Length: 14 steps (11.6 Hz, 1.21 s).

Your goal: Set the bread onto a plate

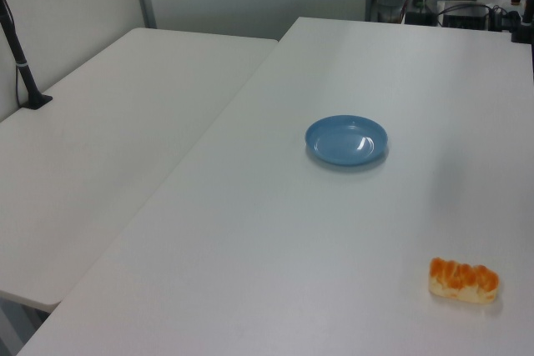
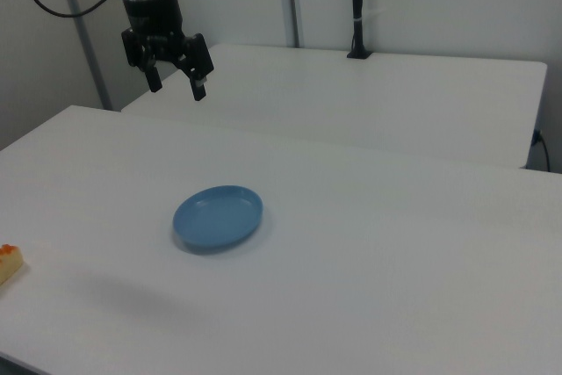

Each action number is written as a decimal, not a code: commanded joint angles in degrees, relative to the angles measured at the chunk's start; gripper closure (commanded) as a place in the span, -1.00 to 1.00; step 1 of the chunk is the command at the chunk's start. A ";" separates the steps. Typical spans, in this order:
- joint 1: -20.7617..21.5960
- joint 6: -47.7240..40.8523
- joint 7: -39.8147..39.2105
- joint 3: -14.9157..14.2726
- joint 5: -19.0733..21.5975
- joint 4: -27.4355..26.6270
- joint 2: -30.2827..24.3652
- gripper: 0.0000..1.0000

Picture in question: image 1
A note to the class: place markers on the orange glazed bread loaf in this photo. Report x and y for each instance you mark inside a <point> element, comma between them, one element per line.
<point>463,281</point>

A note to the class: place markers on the blue plastic plate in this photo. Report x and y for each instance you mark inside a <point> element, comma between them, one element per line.
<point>346,139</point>

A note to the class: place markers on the white side table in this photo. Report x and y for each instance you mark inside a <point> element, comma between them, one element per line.
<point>104,143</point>

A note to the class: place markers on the grey cylindrical container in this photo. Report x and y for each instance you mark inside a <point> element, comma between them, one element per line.
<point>390,8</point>

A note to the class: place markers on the black electronics box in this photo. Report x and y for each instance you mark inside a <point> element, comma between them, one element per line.
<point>465,16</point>

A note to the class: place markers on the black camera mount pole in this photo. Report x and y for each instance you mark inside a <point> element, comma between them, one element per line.
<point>18,60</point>

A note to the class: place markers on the black clamp camera mount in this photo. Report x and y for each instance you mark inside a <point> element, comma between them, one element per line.
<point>519,24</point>

